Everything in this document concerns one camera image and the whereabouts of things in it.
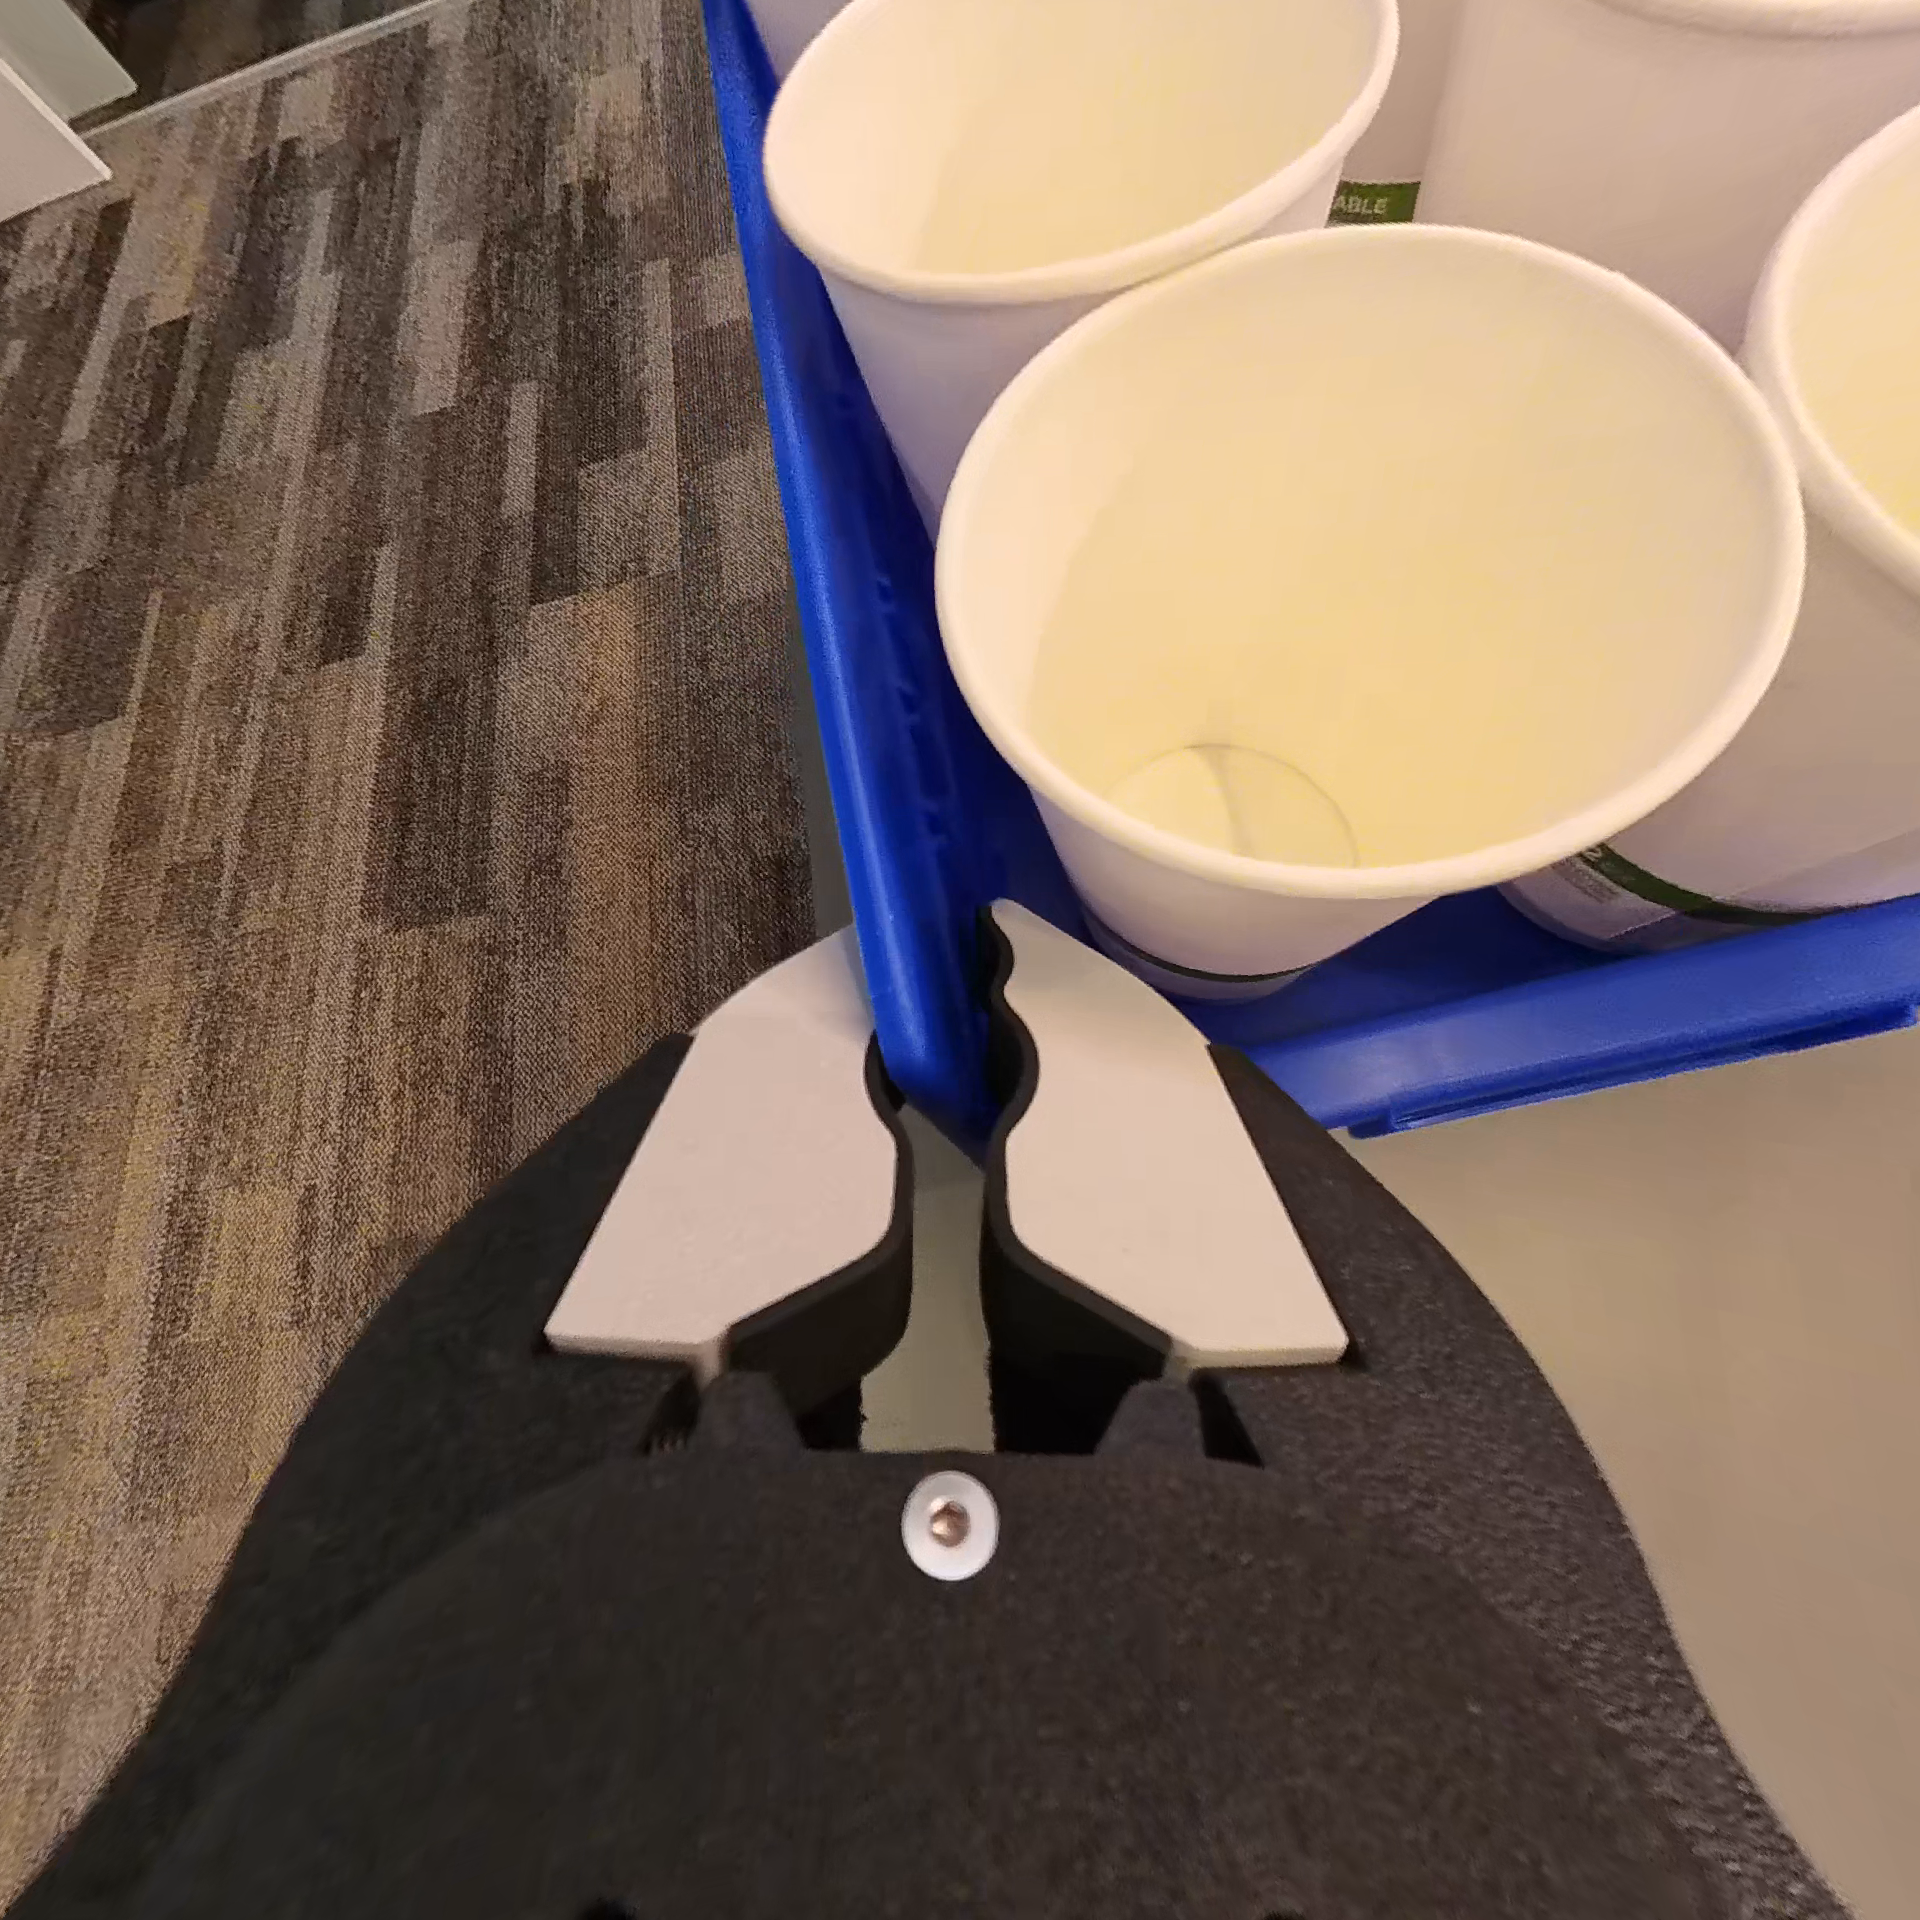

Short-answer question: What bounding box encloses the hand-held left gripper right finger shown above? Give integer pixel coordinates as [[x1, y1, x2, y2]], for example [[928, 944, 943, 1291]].
[[980, 898, 1354, 1370]]

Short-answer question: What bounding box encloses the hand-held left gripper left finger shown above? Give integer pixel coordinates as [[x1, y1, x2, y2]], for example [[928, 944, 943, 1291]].
[[545, 927, 916, 1370]]

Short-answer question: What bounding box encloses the blue plastic bin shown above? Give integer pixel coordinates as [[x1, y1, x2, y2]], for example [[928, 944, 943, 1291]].
[[704, 0, 1920, 1139]]

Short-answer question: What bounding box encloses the stack of white paper cups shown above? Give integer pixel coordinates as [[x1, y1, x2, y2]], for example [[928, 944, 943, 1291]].
[[933, 225, 1803, 1004]]

